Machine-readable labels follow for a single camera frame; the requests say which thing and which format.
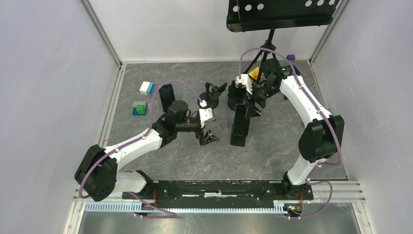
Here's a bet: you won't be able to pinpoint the purple cable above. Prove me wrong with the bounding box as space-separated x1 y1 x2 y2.
239 47 343 220
78 80 208 219

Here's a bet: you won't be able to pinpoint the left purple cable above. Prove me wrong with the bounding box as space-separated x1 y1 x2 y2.
78 80 208 219

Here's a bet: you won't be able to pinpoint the green white blue blocks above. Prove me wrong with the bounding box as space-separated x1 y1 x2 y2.
132 101 147 116

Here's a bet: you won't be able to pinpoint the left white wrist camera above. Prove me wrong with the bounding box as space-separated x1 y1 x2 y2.
199 100 216 123

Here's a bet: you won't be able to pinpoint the black music stand tripod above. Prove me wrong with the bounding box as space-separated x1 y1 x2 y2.
226 0 339 100

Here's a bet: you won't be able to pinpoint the black square-base phone holder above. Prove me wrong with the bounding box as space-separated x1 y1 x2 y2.
230 134 246 147

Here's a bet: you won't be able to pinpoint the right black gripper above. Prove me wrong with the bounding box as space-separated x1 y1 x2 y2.
243 80 281 119

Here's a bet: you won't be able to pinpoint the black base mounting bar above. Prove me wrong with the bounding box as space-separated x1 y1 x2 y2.
137 180 314 209

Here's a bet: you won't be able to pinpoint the orange yellow block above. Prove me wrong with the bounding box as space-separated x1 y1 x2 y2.
248 66 262 81

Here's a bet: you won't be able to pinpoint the white and blue blocks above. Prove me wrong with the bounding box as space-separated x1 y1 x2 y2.
139 81 154 96

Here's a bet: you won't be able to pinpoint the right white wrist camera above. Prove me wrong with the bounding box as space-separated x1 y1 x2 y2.
235 74 253 95

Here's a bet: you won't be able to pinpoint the blue-edged black smartphone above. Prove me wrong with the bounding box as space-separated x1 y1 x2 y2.
159 84 175 113

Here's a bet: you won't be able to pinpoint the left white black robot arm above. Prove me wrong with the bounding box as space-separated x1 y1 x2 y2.
74 100 219 202

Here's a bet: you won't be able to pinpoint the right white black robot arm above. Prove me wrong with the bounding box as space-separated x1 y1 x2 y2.
235 58 345 199

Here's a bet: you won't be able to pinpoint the black round-base phone stand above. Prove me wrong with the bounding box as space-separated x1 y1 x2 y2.
198 82 227 109

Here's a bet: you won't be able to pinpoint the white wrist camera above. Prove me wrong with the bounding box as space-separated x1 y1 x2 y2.
199 100 216 123
235 74 253 95

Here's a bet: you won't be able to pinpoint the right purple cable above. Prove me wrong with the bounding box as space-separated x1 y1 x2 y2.
239 47 343 220

